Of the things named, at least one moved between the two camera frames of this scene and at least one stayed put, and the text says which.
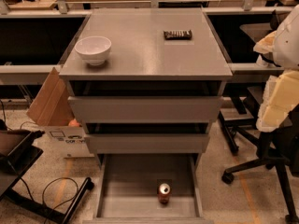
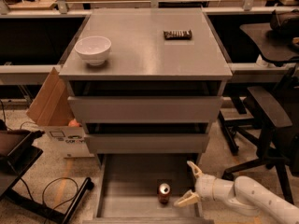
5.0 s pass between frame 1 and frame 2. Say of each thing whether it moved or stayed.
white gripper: moved
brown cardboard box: stayed
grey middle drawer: stayed
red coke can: stayed
